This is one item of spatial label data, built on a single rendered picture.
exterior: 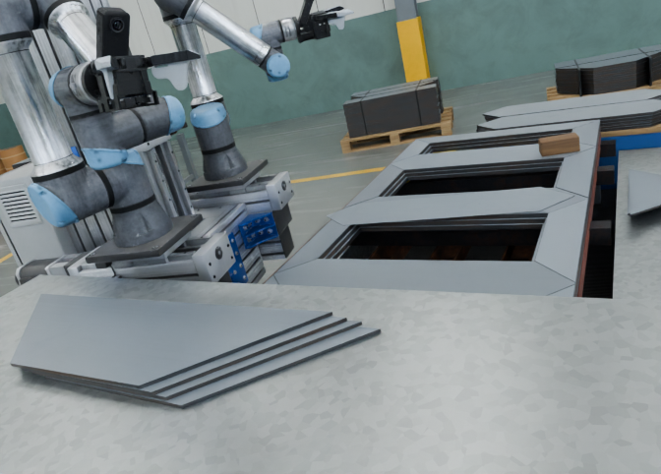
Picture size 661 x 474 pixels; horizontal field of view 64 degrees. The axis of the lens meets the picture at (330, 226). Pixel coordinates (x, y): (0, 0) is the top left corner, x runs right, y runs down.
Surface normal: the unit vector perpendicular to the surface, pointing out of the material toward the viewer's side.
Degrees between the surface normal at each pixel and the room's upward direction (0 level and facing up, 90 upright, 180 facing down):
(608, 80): 90
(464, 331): 0
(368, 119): 90
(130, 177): 90
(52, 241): 90
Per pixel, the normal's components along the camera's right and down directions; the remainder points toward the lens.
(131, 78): 0.73, 0.09
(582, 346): -0.22, -0.90
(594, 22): -0.26, 0.41
